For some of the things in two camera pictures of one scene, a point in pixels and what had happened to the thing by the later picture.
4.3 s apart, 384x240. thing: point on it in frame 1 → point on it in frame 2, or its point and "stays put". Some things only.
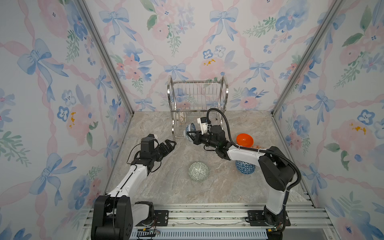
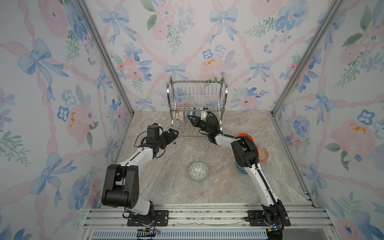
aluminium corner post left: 102,46 stays put
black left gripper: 170,147 → 169,138
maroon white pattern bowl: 182,116 stays put
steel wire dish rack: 189,100 stays put
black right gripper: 197,139 → 197,122
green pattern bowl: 198,171 stays put
